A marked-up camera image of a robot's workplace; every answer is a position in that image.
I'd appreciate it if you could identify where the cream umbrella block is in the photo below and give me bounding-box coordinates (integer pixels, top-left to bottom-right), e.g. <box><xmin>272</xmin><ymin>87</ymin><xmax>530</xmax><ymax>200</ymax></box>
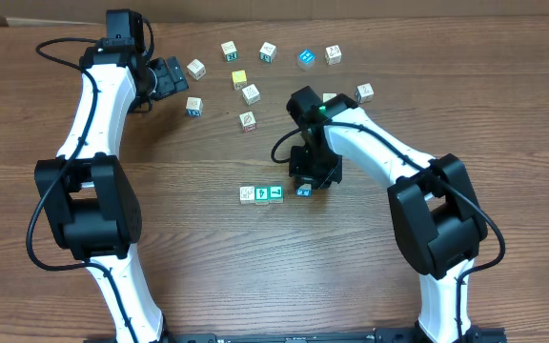
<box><xmin>355</xmin><ymin>83</ymin><xmax>375</xmax><ymax>104</ymax></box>
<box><xmin>295</xmin><ymin>184</ymin><xmax>313</xmax><ymax>197</ymax></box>

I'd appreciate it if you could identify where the mint green top block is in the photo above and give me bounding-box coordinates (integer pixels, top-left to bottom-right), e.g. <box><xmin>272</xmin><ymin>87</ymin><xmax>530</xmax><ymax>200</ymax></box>
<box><xmin>269</xmin><ymin>186</ymin><xmax>284</xmax><ymax>203</ymax></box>

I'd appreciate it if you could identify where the green top wooden block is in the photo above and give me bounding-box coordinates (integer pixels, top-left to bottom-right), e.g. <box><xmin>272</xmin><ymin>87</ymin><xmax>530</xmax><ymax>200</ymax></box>
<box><xmin>254</xmin><ymin>187</ymin><xmax>270</xmax><ymax>205</ymax></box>

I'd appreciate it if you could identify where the cream turtle wooden block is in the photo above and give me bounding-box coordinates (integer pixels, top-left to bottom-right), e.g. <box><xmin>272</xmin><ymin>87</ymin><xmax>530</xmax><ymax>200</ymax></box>
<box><xmin>322</xmin><ymin>92</ymin><xmax>336</xmax><ymax>102</ymax></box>

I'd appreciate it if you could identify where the green R wooden block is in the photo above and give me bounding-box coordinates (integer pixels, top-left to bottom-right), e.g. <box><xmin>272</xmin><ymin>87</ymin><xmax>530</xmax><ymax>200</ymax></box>
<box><xmin>239</xmin><ymin>186</ymin><xmax>255</xmax><ymax>204</ymax></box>

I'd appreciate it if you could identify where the cream block red letter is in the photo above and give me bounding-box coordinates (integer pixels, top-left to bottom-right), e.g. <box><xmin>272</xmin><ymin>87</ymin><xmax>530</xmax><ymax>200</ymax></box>
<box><xmin>239</xmin><ymin>111</ymin><xmax>256</xmax><ymax>132</ymax></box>

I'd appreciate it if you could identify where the yellow S wooden block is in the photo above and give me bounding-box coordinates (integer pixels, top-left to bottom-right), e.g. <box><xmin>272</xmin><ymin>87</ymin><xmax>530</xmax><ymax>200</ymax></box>
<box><xmin>242</xmin><ymin>84</ymin><xmax>261</xmax><ymax>106</ymax></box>

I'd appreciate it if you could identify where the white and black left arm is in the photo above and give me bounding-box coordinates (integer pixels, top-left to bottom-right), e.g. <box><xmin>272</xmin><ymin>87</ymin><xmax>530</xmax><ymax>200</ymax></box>
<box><xmin>34</xmin><ymin>63</ymin><xmax>171</xmax><ymax>342</ymax></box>

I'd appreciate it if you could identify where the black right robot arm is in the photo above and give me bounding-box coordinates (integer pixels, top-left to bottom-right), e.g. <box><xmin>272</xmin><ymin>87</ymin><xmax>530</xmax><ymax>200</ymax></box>
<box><xmin>286</xmin><ymin>87</ymin><xmax>487</xmax><ymax>342</ymax></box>

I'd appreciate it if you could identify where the small cream block far left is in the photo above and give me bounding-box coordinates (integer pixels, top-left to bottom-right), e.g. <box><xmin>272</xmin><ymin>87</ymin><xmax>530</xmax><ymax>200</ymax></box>
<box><xmin>187</xmin><ymin>59</ymin><xmax>206</xmax><ymax>80</ymax></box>

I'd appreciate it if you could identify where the blue letter cream block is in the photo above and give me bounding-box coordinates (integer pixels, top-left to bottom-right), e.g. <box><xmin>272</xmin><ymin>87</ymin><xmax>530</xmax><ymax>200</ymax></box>
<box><xmin>186</xmin><ymin>96</ymin><xmax>204</xmax><ymax>116</ymax></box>

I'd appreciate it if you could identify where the green H wooden block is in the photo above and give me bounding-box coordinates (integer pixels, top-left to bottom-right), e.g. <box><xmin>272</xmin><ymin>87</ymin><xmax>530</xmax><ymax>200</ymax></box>
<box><xmin>221</xmin><ymin>41</ymin><xmax>238</xmax><ymax>62</ymax></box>

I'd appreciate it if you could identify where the yellow top wooden block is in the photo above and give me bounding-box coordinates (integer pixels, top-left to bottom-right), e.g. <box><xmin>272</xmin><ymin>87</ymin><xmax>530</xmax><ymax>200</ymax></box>
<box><xmin>232</xmin><ymin>70</ymin><xmax>248</xmax><ymax>91</ymax></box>

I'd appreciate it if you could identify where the blue top wooden block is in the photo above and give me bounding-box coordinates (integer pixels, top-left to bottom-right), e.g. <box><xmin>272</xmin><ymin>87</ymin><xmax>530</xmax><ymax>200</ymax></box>
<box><xmin>297</xmin><ymin>49</ymin><xmax>315</xmax><ymax>71</ymax></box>

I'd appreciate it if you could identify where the cream block with drawing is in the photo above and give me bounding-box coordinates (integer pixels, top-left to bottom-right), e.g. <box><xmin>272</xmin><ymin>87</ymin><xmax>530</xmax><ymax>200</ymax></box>
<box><xmin>325</xmin><ymin>45</ymin><xmax>342</xmax><ymax>65</ymax></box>

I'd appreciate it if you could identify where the teal letter wooden block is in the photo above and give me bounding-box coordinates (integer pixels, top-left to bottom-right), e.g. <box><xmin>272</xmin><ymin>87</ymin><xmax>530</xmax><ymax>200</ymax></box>
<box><xmin>259</xmin><ymin>42</ymin><xmax>277</xmax><ymax>63</ymax></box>

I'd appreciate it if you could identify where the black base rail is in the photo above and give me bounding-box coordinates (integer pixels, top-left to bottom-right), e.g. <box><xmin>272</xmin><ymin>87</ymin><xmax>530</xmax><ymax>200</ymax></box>
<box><xmin>83</xmin><ymin>326</ymin><xmax>509</xmax><ymax>343</ymax></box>

